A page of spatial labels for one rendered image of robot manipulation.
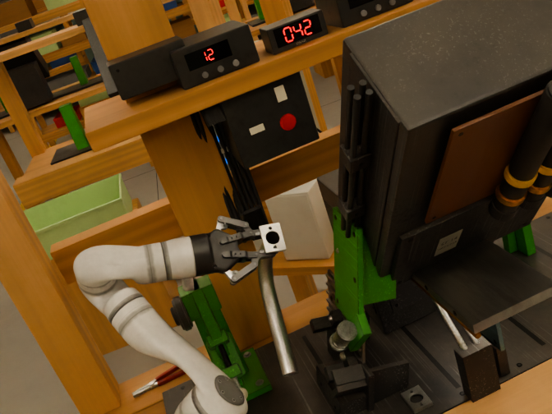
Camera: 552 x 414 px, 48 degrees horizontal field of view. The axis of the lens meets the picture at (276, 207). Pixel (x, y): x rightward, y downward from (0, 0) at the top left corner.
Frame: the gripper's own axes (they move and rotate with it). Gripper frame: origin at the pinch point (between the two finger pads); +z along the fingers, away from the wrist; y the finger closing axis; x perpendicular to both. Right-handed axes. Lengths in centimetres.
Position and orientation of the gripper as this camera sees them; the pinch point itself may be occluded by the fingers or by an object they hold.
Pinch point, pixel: (265, 243)
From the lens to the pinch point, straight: 116.9
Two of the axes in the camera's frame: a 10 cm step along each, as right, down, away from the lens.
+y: -2.4, -9.0, 3.6
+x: -1.7, 4.0, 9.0
